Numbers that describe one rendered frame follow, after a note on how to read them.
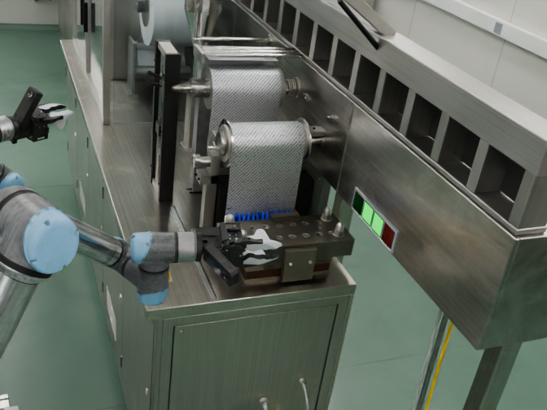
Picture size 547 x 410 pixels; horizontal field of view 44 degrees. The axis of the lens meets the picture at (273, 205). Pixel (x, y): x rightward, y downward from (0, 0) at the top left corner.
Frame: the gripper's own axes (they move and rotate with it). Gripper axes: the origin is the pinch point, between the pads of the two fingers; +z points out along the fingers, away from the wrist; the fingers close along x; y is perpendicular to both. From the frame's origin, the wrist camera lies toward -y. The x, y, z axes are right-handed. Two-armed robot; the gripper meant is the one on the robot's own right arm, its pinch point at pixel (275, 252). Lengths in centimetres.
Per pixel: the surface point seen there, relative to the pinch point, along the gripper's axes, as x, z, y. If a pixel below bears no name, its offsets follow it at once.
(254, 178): 13.8, 3.1, 43.1
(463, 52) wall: 116, 220, 305
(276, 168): 11.1, 9.9, 44.9
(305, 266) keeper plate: 27.8, 17.7, 19.2
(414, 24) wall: 133, 209, 374
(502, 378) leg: 17, 58, -29
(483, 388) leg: 21, 55, -29
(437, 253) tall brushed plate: -10.6, 36.7, -10.1
